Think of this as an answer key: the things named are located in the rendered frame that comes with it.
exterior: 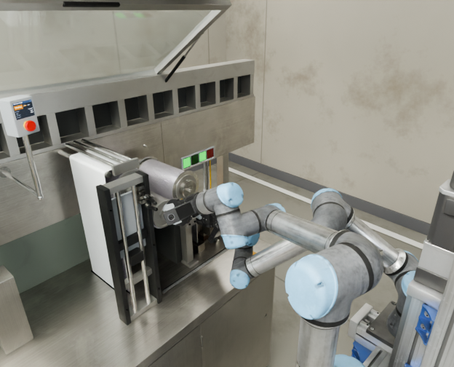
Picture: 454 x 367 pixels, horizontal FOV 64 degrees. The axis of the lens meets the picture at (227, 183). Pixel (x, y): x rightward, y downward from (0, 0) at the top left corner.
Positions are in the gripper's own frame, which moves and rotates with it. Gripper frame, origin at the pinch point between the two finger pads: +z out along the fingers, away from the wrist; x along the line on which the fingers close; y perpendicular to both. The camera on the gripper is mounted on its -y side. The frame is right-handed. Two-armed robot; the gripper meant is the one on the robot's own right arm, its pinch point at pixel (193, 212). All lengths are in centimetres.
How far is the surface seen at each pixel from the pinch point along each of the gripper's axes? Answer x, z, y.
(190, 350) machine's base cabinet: 32, -29, -36
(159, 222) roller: 20.6, -2.4, 5.6
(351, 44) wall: -252, 46, 53
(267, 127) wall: -260, 144, -47
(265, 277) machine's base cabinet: -17.6, -29.2, -31.6
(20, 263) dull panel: 65, 30, -6
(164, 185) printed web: 12.2, 3.5, 17.4
